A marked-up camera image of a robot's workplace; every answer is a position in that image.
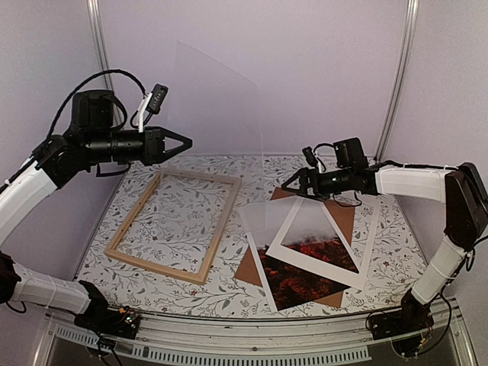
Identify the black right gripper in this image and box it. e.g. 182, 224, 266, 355
281, 168, 353, 202

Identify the clear acrylic glazing sheet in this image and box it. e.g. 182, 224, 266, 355
166, 42, 267, 228

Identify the red forest landscape photo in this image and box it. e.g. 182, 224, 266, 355
240, 203, 347, 310

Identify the white mat board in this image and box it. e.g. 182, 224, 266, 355
265, 194, 380, 290

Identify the light wooden picture frame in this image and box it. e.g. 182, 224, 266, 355
104, 168, 241, 284

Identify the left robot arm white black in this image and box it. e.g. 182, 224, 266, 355
1, 84, 192, 331

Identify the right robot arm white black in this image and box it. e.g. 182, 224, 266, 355
281, 161, 487, 332

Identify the floral patterned table mat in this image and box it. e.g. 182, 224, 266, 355
77, 156, 426, 319

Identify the brown backing board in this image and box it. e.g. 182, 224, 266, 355
234, 187, 355, 308

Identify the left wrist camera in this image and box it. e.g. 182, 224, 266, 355
130, 84, 169, 132

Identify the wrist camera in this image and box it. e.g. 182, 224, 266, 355
130, 84, 169, 132
302, 137, 369, 173

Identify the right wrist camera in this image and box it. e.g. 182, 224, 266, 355
302, 137, 369, 173

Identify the left aluminium corner post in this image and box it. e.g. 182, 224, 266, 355
86, 0, 110, 71

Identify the aluminium corner post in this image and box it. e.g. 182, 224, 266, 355
374, 0, 419, 161
86, 0, 110, 71

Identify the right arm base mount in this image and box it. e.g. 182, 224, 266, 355
365, 291, 434, 358

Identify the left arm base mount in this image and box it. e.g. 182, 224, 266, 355
74, 281, 140, 339

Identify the right aluminium corner post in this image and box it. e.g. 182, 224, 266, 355
374, 0, 419, 161

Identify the aluminium front rail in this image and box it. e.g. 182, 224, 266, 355
34, 299, 480, 365

